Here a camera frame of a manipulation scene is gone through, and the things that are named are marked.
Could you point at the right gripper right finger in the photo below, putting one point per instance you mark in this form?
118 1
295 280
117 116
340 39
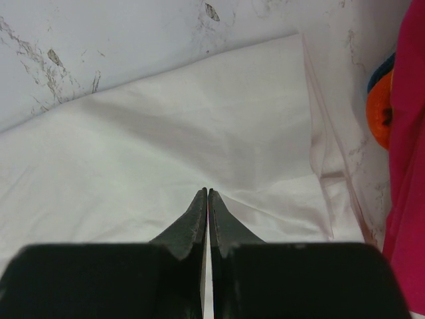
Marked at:
255 279

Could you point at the blue folded t shirt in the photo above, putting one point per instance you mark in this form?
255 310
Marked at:
381 71

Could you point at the white t shirt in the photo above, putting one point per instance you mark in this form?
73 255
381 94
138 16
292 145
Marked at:
121 165

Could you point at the magenta folded t shirt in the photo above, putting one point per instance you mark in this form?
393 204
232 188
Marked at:
404 238

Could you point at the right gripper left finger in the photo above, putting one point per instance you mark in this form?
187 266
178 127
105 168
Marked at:
162 278

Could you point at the orange folded t shirt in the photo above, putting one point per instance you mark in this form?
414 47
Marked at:
379 110

